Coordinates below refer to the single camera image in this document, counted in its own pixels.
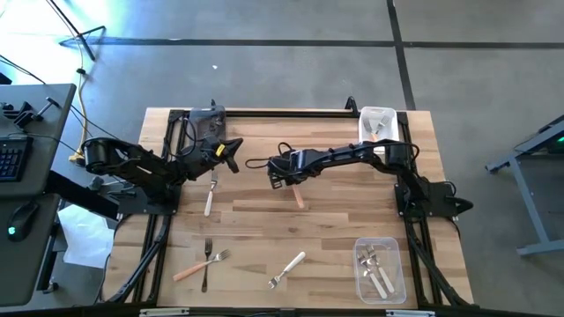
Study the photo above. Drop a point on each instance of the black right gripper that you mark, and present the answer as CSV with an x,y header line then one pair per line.
x,y
291,165

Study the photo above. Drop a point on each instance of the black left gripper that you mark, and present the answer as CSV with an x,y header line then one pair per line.
x,y
202,156

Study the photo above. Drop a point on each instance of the black metal fork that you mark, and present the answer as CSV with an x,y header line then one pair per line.
x,y
205,277
216,123
208,132

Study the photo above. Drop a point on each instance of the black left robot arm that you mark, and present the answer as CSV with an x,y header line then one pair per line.
x,y
141,165

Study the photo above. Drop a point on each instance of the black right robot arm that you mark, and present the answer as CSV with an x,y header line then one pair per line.
x,y
352,154

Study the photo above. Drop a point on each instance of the grey plastic bin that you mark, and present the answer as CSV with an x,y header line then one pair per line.
x,y
200,113

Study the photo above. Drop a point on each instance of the white plastic bin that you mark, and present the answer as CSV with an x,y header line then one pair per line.
x,y
393,132

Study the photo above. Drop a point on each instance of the clear plastic container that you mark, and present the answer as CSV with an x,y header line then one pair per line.
x,y
379,301

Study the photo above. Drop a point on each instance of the black angled support bar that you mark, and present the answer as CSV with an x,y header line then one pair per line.
x,y
75,196

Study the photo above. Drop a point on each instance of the white paper sheet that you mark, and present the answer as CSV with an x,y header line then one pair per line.
x,y
83,242

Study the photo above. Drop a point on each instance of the grey desk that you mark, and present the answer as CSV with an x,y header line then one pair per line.
x,y
42,154

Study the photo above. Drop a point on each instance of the black tripod stand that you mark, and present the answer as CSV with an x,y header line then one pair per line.
x,y
71,31

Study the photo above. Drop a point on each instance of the black desk clamp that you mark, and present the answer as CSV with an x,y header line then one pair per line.
x,y
22,116

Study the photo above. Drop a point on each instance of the black computer keyboard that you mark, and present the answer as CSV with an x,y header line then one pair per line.
x,y
13,158

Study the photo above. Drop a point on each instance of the black computer mouse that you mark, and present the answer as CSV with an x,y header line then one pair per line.
x,y
22,220

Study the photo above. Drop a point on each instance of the black frame clamp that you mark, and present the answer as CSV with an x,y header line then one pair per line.
x,y
351,108
213,104

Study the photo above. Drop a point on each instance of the black metal table frame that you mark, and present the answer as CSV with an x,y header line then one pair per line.
x,y
308,113

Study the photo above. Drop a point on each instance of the silver metal bracket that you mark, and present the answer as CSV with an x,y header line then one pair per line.
x,y
163,312
410,313

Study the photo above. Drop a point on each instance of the grey metal cart frame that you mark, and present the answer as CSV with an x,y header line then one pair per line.
x,y
531,202

